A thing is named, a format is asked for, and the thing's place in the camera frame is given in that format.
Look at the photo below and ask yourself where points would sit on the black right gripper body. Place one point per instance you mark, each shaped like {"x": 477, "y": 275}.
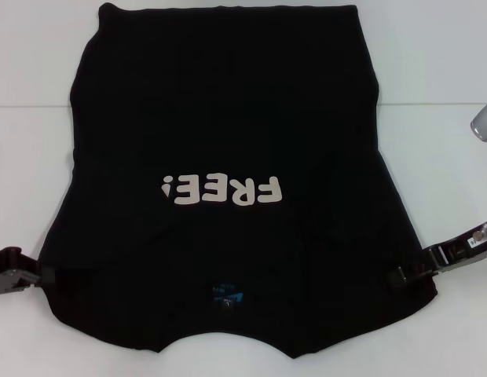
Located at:
{"x": 459, "y": 253}

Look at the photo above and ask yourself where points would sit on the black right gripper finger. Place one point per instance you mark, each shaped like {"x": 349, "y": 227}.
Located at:
{"x": 398, "y": 280}

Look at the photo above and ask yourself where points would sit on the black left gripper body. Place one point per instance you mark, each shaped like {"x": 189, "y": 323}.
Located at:
{"x": 6, "y": 271}

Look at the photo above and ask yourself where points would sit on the black T-shirt with FREE print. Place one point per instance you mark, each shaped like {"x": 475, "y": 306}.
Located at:
{"x": 228, "y": 118}

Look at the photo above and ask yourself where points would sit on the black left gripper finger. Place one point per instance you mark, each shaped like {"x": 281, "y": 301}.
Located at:
{"x": 47, "y": 275}

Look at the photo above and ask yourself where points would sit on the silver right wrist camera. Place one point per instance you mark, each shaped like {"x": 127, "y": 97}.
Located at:
{"x": 485, "y": 121}

